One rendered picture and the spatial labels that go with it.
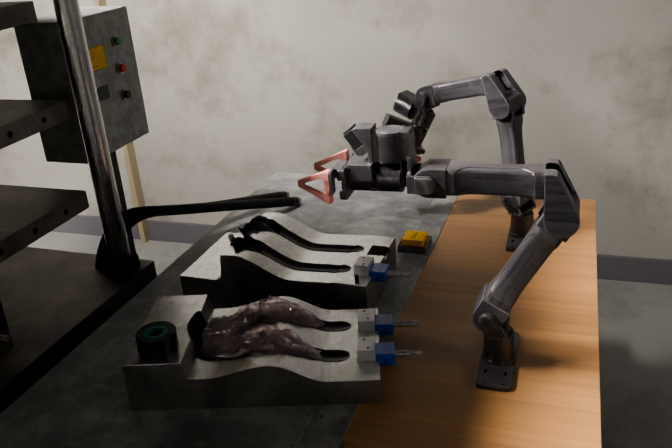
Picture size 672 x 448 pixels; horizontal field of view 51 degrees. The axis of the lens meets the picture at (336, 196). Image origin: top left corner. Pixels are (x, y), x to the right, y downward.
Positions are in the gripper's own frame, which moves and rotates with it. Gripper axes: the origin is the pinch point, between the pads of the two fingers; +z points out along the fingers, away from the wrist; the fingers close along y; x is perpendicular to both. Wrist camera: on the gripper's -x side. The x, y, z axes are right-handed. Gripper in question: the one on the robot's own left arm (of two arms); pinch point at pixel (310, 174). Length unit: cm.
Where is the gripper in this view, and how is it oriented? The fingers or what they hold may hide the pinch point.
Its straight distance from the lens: 144.4
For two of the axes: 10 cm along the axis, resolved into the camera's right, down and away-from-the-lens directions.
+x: 0.9, 9.2, 3.8
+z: -9.5, -0.4, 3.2
